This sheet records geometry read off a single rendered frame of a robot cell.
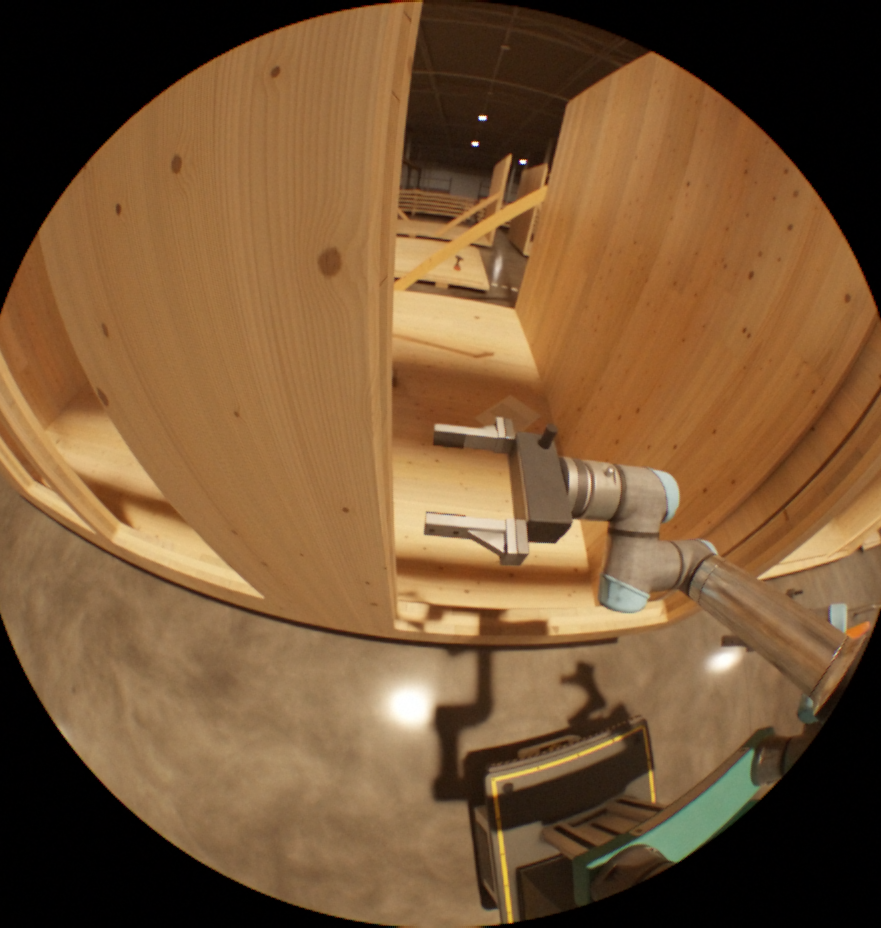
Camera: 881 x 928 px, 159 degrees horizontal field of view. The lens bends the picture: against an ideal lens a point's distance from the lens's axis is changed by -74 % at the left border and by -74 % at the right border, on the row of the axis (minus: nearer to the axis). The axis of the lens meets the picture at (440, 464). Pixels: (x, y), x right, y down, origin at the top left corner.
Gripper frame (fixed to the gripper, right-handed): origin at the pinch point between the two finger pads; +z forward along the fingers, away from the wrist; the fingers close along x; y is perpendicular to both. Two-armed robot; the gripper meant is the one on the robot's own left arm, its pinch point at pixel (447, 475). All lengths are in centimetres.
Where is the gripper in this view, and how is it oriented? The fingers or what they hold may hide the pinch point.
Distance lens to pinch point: 35.9
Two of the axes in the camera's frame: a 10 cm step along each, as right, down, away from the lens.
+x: -0.6, 7.5, -6.6
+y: 1.0, -6.6, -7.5
